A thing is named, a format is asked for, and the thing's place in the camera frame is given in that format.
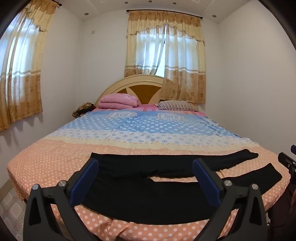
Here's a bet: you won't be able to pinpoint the striped pillow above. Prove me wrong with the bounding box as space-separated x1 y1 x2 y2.
157 100 199 112

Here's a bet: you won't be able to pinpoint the black pants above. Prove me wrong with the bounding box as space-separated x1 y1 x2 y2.
81 149 283 225

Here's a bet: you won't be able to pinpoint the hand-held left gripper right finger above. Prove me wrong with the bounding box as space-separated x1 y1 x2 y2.
193 158 269 241

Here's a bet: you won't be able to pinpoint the pink folded blanket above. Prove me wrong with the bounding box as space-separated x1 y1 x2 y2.
98 93 139 110

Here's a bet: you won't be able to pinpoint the polka dot bed sheet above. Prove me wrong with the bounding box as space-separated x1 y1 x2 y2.
6 104 292 241

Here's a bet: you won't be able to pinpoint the person's dark clothing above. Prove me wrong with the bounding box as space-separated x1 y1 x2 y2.
266 176 296 241

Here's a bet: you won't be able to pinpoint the brown patterned bag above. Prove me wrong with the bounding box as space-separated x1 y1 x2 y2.
72 103 96 118

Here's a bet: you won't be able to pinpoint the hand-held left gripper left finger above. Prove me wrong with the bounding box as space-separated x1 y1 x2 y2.
23 158 100 241

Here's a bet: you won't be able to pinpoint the beige floral curtain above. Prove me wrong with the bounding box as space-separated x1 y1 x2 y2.
124 10 206 104
0 0 57 132

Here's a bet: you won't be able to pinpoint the cream wooden headboard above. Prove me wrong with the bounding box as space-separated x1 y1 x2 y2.
94 75 167 107

